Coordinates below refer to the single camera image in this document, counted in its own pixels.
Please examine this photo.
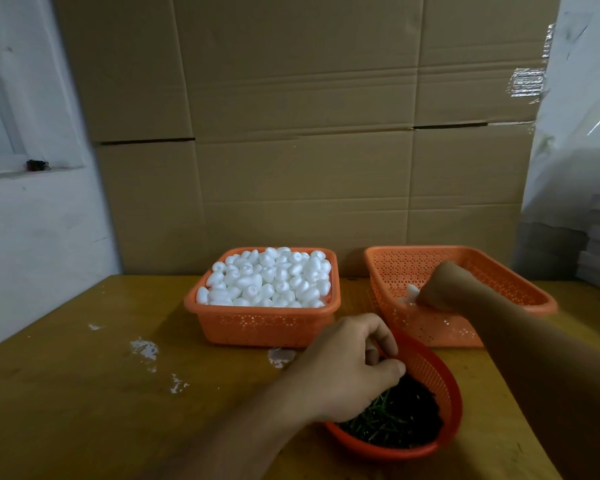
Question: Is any red round perforated basket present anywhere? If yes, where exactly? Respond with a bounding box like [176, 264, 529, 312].
[324, 329, 464, 462]

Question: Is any translucent plastic sheet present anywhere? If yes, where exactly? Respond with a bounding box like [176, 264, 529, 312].
[511, 0, 600, 281]

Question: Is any person's right hand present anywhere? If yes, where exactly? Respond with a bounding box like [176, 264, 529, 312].
[417, 262, 484, 313]

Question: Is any person's right forearm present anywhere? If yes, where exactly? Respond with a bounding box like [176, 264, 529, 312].
[455, 289, 600, 480]

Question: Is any person's left forearm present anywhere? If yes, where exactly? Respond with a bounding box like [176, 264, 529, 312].
[140, 367, 327, 480]

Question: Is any person's left hand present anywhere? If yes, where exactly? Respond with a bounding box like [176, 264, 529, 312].
[286, 314, 407, 424]

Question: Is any large brown cardboard box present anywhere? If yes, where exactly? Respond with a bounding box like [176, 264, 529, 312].
[95, 122, 537, 277]
[50, 0, 564, 144]

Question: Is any pile of white foam eggs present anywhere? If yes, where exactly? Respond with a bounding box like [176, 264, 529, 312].
[195, 247, 332, 309]

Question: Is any orange square perforated basket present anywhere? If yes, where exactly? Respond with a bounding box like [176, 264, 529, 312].
[364, 246, 559, 349]
[183, 247, 342, 349]

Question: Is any pile of green stems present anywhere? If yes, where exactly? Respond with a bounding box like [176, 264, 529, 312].
[337, 374, 445, 449]

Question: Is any clear packing tape strip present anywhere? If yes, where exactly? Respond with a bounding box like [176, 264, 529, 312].
[506, 22, 557, 104]

